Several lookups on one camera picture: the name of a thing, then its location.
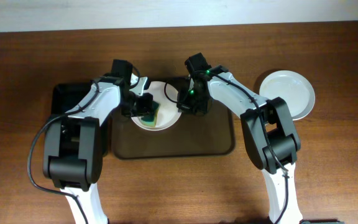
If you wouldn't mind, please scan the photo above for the green yellow sponge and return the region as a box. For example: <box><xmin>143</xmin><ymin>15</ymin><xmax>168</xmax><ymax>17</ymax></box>
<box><xmin>139</xmin><ymin>101</ymin><xmax>160</xmax><ymax>128</ymax></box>

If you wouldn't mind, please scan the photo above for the white plate top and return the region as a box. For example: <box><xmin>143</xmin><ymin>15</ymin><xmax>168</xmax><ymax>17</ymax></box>
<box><xmin>131</xmin><ymin>81</ymin><xmax>181</xmax><ymax>131</ymax></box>

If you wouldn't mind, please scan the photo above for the white plate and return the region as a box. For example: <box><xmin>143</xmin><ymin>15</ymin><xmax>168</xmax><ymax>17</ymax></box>
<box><xmin>131</xmin><ymin>81</ymin><xmax>181</xmax><ymax>131</ymax></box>
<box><xmin>290</xmin><ymin>90</ymin><xmax>316</xmax><ymax>121</ymax></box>

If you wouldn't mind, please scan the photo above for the pale blue plate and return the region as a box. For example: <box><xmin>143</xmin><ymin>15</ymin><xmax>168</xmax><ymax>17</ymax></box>
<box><xmin>259</xmin><ymin>70</ymin><xmax>314</xmax><ymax>114</ymax></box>

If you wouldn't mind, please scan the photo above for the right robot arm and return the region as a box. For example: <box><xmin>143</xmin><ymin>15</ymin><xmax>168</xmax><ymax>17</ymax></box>
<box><xmin>177</xmin><ymin>64</ymin><xmax>303</xmax><ymax>223</ymax></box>

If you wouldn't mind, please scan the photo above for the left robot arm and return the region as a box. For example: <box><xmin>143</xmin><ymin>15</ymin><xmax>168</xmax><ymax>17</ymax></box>
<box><xmin>42</xmin><ymin>73</ymin><xmax>153</xmax><ymax>223</ymax></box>

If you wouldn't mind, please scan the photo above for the brown plastic serving tray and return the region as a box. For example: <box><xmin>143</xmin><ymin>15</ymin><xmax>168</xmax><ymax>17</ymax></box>
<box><xmin>111</xmin><ymin>101</ymin><xmax>236</xmax><ymax>159</ymax></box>

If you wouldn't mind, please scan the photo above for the black rectangular tray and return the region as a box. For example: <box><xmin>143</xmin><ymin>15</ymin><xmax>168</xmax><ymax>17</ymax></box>
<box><xmin>51</xmin><ymin>82</ymin><xmax>110</xmax><ymax>157</ymax></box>

